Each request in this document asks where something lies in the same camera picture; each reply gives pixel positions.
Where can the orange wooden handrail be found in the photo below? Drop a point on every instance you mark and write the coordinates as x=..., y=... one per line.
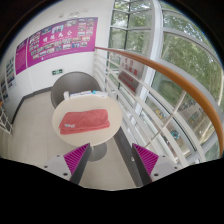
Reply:
x=187, y=86

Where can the red white hanging sign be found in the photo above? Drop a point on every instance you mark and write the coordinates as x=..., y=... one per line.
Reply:
x=130, y=72

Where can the white papers on table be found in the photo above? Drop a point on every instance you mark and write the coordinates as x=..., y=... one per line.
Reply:
x=68, y=96

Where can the folded red towel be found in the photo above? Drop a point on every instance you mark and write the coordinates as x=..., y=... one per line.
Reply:
x=80, y=122

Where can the large magenta wall poster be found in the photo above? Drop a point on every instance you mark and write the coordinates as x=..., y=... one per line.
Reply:
x=63, y=38

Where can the grey round chair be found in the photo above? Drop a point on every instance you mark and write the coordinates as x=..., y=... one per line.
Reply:
x=72, y=82

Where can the round white table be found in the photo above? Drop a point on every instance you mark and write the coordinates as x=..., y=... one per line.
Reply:
x=98, y=138

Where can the white metal railing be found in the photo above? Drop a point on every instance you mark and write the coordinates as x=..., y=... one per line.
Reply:
x=161, y=117

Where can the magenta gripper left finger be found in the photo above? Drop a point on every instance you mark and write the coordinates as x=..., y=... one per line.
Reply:
x=71, y=165

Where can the green exit sign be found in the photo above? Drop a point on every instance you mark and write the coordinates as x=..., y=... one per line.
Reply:
x=55, y=72

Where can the wall photo board left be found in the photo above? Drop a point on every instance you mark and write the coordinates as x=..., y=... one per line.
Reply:
x=10, y=72

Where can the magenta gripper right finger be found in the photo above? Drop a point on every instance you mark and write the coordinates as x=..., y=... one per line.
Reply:
x=152, y=167

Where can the small magenta wall poster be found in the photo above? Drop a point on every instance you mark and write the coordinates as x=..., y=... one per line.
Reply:
x=20, y=58

